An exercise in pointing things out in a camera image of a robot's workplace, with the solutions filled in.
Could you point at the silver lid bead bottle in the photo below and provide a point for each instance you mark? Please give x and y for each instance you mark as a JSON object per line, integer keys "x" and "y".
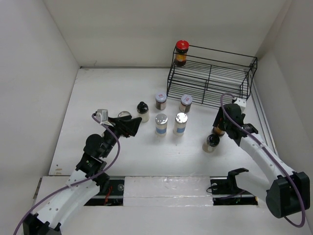
{"x": 161, "y": 121}
{"x": 180, "y": 124}

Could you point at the red lid sauce jar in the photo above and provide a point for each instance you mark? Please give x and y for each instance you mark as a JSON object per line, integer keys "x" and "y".
{"x": 218, "y": 129}
{"x": 181, "y": 49}

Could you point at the white lid dark sauce jar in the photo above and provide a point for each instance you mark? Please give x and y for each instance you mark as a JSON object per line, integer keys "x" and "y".
{"x": 160, "y": 99}

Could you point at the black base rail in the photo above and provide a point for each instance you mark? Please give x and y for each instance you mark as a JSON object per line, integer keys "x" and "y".
{"x": 170, "y": 191}

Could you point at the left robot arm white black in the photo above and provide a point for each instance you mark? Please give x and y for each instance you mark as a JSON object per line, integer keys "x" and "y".
{"x": 89, "y": 178}

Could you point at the black cap beige spice bottle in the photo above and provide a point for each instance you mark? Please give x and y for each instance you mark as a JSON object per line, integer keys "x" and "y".
{"x": 211, "y": 142}

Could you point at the black wire rack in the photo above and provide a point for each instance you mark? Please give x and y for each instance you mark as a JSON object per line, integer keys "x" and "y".
{"x": 209, "y": 73}

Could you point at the clear glass jar silver rim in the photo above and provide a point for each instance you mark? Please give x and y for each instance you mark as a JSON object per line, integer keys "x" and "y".
{"x": 123, "y": 114}

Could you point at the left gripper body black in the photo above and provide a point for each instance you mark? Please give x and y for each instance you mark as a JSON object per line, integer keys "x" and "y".
{"x": 125, "y": 130}

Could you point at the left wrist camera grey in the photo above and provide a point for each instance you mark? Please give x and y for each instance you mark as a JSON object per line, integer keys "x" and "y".
{"x": 101, "y": 115}

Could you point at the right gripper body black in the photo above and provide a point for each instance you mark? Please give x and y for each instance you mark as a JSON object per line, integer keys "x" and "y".
{"x": 225, "y": 126}

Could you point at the white lid brown sauce jar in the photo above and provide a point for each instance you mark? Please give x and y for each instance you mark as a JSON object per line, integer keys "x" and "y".
{"x": 185, "y": 103}

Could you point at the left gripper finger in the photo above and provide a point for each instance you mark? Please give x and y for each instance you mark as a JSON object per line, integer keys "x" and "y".
{"x": 135, "y": 122}
{"x": 117, "y": 120}

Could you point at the black cap white powder bottle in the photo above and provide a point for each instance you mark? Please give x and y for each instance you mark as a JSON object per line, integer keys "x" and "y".
{"x": 143, "y": 111}

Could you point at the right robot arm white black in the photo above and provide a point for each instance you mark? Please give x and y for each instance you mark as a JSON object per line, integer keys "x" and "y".
{"x": 284, "y": 190}

